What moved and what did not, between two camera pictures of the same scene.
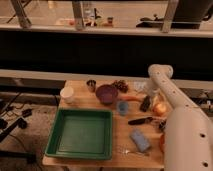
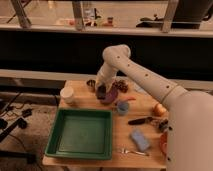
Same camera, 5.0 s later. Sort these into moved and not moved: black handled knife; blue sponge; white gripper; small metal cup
Moved: white gripper
Not moved: small metal cup; blue sponge; black handled knife
